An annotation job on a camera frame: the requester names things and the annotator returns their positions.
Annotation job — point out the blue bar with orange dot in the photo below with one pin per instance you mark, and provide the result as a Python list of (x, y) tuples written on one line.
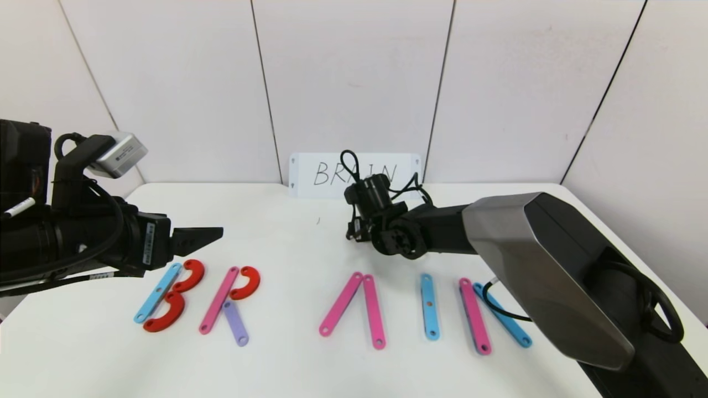
[(430, 318)]

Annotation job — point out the white BRAIN sign card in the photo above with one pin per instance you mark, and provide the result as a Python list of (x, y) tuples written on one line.
[(303, 188)]

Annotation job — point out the short purple bar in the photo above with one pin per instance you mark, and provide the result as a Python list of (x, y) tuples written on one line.
[(236, 326)]

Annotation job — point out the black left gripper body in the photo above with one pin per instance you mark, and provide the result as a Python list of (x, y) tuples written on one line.
[(153, 243)]

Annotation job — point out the small red curved piece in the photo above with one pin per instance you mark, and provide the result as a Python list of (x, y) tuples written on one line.
[(251, 282)]

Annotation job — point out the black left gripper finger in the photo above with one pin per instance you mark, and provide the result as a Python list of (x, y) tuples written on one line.
[(193, 237)]

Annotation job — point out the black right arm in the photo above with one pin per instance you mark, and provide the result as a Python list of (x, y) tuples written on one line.
[(553, 265)]

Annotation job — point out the black and orange left arm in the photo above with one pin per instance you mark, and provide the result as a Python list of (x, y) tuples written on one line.
[(38, 243)]

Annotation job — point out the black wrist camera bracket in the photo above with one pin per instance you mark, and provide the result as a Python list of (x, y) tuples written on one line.
[(74, 174)]

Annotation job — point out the large red curved piece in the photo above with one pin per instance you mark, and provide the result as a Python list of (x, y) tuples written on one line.
[(196, 275), (174, 315)]

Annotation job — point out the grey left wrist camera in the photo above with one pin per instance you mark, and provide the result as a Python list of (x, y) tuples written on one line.
[(119, 155)]

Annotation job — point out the long pink bar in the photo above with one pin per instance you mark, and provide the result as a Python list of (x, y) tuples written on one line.
[(374, 312), (475, 318), (218, 301), (341, 304)]

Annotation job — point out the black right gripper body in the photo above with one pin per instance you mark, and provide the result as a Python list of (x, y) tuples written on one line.
[(357, 228)]

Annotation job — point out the long blue bar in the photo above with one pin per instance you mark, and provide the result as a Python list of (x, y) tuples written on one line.
[(159, 293)]

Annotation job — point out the short blue bar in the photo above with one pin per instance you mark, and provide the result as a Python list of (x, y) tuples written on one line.
[(506, 318)]

